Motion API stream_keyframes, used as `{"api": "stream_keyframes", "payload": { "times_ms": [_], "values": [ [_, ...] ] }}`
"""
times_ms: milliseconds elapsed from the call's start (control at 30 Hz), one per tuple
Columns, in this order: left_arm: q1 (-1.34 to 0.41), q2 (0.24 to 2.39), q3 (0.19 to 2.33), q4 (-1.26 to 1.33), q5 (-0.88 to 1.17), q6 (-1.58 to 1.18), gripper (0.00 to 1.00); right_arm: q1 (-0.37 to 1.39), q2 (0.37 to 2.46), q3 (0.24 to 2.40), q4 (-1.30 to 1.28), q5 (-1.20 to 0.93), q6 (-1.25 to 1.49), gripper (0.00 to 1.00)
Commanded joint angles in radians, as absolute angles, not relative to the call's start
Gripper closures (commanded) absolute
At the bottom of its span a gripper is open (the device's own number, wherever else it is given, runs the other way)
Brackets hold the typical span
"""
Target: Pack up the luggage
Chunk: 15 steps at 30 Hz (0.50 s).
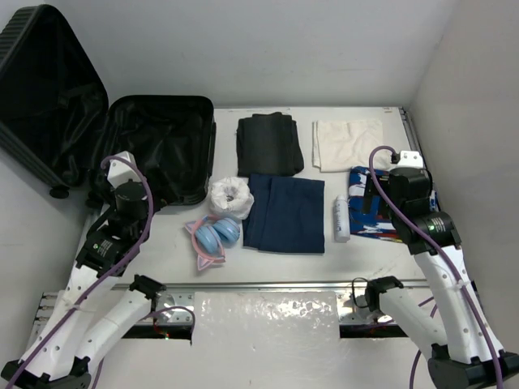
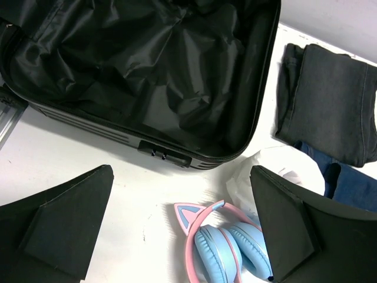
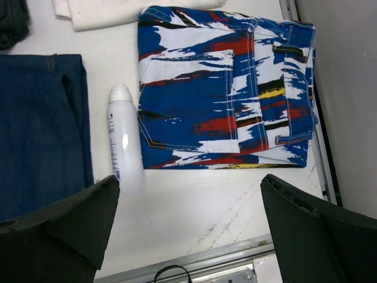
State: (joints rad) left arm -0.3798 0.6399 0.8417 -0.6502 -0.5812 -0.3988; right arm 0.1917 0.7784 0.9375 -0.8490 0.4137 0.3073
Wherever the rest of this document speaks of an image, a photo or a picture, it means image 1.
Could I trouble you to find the black hard-shell suitcase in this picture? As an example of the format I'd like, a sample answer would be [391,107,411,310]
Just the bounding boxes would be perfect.
[1,4,216,207]

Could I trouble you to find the white spray bottle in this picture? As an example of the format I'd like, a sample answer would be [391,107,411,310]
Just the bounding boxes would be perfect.
[333,194,350,243]

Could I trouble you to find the blue pink cat-ear headphones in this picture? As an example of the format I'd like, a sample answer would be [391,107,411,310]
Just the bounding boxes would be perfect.
[184,215,241,271]

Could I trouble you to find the white towel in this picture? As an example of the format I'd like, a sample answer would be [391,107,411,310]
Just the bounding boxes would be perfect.
[312,118,384,173]

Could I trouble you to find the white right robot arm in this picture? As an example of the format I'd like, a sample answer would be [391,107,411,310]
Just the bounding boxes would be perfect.
[364,167,518,388]

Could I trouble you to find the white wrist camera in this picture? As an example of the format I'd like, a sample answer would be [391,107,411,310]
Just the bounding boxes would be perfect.
[107,151,141,189]
[396,151,425,169]

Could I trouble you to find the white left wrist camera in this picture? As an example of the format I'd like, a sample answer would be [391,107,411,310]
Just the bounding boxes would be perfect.
[107,151,141,189]

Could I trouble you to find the black garment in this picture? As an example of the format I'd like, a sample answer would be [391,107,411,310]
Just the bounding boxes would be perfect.
[236,112,304,177]

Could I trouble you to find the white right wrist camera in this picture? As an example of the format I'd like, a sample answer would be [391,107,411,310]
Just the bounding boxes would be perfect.
[396,151,425,169]

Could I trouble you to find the navy blue garment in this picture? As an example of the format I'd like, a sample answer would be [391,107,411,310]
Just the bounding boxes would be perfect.
[243,174,325,254]

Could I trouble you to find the blue white red patterned garment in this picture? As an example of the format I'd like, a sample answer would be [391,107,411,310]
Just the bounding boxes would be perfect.
[348,166,442,242]

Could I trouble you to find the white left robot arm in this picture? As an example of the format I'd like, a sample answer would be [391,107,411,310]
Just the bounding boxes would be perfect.
[1,178,165,388]

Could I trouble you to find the metal mounting rail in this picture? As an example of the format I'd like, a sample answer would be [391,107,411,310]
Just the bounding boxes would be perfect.
[38,279,447,325]

